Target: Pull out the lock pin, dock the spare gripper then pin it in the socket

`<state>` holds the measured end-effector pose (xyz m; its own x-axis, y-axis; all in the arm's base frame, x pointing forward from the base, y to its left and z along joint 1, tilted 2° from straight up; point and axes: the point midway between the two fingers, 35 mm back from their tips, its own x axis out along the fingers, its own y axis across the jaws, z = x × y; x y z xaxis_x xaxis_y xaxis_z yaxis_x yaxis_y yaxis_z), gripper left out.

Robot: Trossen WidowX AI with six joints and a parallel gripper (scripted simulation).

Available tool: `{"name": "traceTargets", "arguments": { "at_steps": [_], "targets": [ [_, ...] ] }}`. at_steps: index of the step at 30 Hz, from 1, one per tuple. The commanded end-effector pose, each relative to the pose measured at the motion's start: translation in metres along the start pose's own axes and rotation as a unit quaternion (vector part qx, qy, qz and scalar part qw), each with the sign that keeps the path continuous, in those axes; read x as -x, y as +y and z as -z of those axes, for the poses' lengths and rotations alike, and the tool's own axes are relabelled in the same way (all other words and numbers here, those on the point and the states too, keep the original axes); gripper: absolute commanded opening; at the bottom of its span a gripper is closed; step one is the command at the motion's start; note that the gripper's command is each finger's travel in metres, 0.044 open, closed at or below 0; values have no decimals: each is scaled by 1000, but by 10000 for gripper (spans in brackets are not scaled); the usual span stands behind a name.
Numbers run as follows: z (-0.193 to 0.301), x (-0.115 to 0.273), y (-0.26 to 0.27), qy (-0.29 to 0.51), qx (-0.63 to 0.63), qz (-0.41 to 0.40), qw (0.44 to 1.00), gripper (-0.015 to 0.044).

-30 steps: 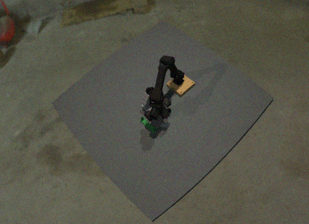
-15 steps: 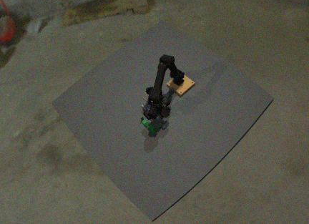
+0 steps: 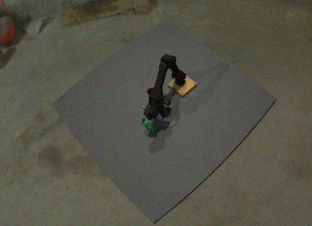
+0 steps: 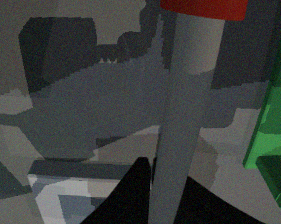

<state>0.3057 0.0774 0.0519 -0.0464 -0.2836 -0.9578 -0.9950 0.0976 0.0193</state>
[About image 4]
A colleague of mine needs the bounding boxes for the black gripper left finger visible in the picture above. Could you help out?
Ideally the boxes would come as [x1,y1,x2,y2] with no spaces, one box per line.
[80,157,152,224]

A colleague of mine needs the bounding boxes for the grey tapered pin with red cap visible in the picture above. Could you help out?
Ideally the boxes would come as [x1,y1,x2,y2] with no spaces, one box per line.
[147,0,249,224]

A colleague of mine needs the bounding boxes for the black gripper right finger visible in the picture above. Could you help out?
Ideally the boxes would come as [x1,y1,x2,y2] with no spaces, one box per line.
[173,176,264,224]

